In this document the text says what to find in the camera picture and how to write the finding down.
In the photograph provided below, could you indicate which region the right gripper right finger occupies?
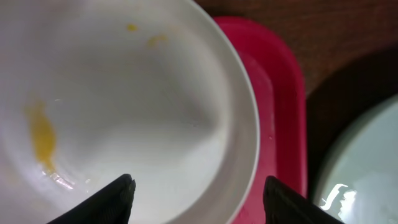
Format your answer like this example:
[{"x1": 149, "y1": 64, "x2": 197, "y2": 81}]
[{"x1": 262, "y1": 175, "x2": 343, "y2": 224}]

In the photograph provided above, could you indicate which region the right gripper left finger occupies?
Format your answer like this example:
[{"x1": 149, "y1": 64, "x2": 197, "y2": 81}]
[{"x1": 49, "y1": 174, "x2": 136, "y2": 224}]

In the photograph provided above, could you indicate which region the white plate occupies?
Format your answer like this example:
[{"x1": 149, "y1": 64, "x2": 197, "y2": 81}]
[{"x1": 1, "y1": 0, "x2": 260, "y2": 223}]

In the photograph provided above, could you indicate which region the mint green plate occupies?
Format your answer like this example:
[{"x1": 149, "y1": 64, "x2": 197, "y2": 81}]
[{"x1": 312, "y1": 96, "x2": 397, "y2": 223}]

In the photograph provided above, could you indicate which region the red plastic tray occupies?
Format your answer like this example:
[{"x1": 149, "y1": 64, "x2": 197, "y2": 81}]
[{"x1": 215, "y1": 16, "x2": 308, "y2": 224}]

